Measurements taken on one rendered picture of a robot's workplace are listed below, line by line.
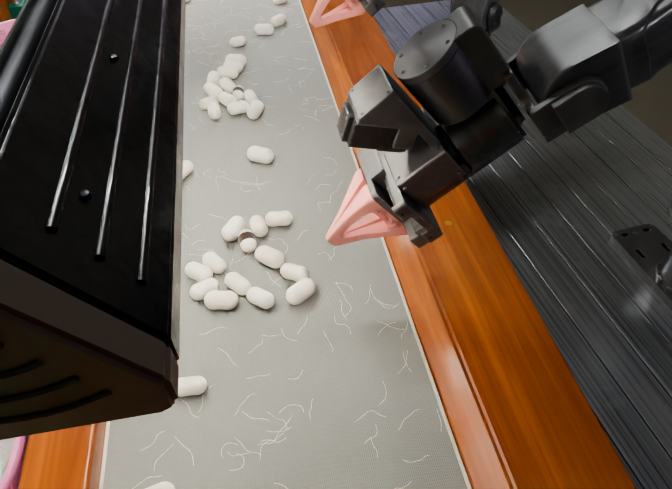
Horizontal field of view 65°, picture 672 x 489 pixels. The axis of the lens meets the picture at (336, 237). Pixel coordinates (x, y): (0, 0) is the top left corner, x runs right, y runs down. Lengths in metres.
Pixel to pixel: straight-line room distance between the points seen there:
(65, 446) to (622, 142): 0.89
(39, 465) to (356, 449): 0.26
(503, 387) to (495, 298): 0.10
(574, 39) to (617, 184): 0.48
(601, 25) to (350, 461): 0.40
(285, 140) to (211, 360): 0.36
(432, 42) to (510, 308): 0.27
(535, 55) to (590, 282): 0.36
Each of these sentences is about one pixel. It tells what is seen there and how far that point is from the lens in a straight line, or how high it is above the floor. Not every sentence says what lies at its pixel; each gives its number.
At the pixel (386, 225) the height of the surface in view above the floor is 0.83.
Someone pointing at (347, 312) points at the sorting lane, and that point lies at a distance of 0.56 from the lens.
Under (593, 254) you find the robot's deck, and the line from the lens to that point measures 0.79.
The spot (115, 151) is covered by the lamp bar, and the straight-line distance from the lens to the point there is 0.20.
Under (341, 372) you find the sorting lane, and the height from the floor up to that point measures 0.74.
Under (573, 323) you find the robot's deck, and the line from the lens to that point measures 0.70.
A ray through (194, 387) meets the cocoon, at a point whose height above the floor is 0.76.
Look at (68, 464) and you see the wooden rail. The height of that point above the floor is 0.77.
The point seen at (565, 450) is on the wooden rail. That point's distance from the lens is 0.50.
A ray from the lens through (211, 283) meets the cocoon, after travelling 0.57.
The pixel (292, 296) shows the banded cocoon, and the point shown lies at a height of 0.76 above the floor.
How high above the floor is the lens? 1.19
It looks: 46 degrees down
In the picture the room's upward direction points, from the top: straight up
